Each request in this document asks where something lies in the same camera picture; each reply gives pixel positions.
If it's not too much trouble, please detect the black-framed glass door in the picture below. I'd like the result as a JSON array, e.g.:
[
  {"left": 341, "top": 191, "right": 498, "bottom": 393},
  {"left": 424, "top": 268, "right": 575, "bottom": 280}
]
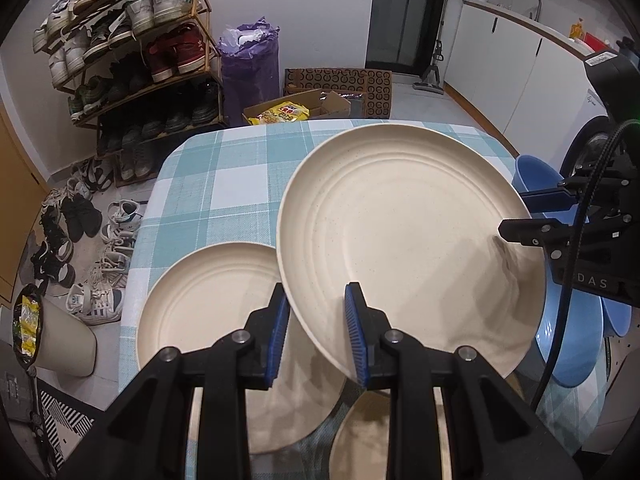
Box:
[{"left": 365, "top": 0, "right": 453, "bottom": 76}]

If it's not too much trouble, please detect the purple plastic bag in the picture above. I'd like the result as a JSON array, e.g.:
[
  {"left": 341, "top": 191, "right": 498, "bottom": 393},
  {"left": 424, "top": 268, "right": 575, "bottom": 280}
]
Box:
[{"left": 217, "top": 16, "right": 282, "bottom": 128}]

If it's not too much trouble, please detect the patterned cardboard box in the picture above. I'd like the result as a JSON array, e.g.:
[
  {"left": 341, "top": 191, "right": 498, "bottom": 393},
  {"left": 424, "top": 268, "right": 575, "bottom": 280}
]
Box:
[{"left": 283, "top": 67, "right": 393, "bottom": 121}]

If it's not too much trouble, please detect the scattered shoes pile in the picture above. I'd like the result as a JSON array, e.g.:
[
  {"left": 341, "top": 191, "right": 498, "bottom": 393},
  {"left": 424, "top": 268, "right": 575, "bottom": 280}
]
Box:
[{"left": 30, "top": 157, "right": 151, "bottom": 326}]

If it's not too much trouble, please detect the upright vacuum cleaner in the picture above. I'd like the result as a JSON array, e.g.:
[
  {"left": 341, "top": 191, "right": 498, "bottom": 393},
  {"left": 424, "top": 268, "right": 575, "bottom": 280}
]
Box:
[{"left": 412, "top": 10, "right": 448, "bottom": 92}]

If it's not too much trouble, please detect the yellow wrappers bundle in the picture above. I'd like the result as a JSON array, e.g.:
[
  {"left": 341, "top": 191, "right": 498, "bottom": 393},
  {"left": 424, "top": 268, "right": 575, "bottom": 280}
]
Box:
[{"left": 11, "top": 292, "right": 43, "bottom": 361}]

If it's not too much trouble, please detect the beige trash bin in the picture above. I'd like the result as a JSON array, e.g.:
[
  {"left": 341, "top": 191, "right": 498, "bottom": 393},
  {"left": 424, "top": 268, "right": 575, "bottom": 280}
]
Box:
[{"left": 10, "top": 284, "right": 98, "bottom": 378}]

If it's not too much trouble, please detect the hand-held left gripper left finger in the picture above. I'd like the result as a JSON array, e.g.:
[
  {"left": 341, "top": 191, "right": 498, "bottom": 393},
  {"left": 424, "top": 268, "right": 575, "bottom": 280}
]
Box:
[{"left": 57, "top": 282, "right": 292, "bottom": 480}]

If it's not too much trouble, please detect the wooden door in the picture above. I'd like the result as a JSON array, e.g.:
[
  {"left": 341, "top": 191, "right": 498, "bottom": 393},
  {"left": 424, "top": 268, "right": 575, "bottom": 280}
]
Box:
[{"left": 0, "top": 105, "right": 51, "bottom": 306}]

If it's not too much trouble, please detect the white cabinet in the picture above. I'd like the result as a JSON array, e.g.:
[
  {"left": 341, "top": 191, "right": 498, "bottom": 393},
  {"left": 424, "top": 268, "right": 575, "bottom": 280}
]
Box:
[{"left": 444, "top": 0, "right": 588, "bottom": 151}]

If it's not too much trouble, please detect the teal checked tablecloth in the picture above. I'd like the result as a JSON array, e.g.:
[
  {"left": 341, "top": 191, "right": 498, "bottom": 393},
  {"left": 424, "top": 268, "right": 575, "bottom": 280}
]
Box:
[{"left": 117, "top": 119, "right": 606, "bottom": 480}]

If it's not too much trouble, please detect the yellow snack packet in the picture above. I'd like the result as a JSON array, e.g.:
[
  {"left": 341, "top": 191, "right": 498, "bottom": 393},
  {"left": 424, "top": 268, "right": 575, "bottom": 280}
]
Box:
[{"left": 248, "top": 101, "right": 312, "bottom": 127}]

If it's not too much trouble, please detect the cream plate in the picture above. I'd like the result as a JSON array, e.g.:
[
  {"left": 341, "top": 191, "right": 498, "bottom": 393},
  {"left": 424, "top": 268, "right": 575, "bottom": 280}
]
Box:
[
  {"left": 136, "top": 242, "right": 346, "bottom": 456},
  {"left": 276, "top": 126, "right": 547, "bottom": 387},
  {"left": 329, "top": 389, "right": 453, "bottom": 480}
]

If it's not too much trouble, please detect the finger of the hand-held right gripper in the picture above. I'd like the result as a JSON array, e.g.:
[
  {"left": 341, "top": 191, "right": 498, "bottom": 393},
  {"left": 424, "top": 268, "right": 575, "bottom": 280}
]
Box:
[
  {"left": 517, "top": 180, "right": 588, "bottom": 218},
  {"left": 497, "top": 216, "right": 576, "bottom": 261}
]

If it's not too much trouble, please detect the white washing machine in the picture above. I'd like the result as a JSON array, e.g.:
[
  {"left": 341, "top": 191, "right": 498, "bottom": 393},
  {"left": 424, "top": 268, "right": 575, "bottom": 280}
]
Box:
[{"left": 557, "top": 60, "right": 640, "bottom": 461}]

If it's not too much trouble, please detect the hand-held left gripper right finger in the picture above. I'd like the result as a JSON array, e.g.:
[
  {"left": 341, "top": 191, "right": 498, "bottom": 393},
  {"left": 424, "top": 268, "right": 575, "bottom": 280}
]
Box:
[{"left": 344, "top": 282, "right": 583, "bottom": 480}]

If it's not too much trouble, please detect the black white patterned mat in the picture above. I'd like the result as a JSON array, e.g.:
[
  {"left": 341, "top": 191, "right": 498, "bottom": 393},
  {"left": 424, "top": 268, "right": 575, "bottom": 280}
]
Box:
[{"left": 37, "top": 390, "right": 96, "bottom": 466}]

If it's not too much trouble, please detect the open brown cardboard box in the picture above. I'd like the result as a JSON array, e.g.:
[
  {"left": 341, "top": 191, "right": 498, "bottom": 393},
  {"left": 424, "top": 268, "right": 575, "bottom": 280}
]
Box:
[{"left": 242, "top": 88, "right": 353, "bottom": 127}]

